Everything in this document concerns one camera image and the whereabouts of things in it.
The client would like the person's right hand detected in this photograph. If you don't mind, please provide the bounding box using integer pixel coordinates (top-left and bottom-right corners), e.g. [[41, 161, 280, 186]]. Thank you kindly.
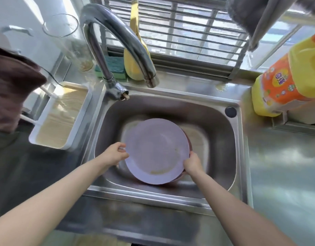
[[183, 151, 204, 177]]

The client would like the person's left hand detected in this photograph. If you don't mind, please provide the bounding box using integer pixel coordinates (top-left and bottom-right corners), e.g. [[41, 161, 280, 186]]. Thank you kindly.
[[99, 142, 130, 168]]

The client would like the pink round plate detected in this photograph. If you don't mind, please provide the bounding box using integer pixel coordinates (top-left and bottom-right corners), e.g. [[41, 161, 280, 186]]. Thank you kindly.
[[170, 127, 193, 183]]

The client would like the lavender round plate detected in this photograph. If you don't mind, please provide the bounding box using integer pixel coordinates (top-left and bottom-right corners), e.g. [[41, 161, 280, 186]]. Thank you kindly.
[[124, 118, 190, 184]]

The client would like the person's right forearm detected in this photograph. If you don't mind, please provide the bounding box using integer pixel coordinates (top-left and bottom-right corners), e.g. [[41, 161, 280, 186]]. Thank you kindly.
[[189, 168, 297, 246]]

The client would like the person's left forearm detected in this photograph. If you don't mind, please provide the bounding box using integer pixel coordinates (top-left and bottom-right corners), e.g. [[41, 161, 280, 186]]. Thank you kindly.
[[0, 156, 110, 246]]

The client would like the stainless steel sink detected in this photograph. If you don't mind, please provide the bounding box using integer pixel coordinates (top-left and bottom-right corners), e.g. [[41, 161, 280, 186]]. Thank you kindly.
[[82, 83, 254, 217]]

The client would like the white tray with wooden board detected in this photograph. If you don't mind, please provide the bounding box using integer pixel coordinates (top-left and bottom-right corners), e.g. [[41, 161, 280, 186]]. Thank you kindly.
[[28, 81, 93, 151]]

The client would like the green dish sponge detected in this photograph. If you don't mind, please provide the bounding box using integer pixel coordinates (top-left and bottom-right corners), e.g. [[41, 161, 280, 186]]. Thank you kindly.
[[95, 56, 127, 80]]

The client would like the yellow hanging cloth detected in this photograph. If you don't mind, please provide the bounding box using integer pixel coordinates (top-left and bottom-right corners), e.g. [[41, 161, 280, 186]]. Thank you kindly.
[[123, 0, 151, 81]]

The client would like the chrome curved faucet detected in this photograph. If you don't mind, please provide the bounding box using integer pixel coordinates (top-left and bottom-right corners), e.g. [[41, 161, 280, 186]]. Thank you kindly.
[[79, 3, 160, 101]]

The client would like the clear glass jar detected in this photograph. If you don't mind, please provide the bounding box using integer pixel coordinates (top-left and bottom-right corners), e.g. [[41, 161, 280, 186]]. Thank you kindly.
[[42, 14, 94, 72]]

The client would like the brown towel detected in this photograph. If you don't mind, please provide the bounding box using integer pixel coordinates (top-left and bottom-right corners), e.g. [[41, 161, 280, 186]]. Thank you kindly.
[[0, 45, 48, 133]]

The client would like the yellow detergent bottle orange label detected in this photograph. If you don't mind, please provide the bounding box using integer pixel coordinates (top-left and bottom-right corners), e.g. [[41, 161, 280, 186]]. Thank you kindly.
[[251, 30, 315, 117]]

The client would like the metal window grille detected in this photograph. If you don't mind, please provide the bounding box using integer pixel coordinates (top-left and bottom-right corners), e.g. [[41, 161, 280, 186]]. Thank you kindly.
[[89, 0, 250, 81]]

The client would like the grey hanging towel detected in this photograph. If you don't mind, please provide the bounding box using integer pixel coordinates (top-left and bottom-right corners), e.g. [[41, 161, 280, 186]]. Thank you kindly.
[[226, 0, 300, 52]]

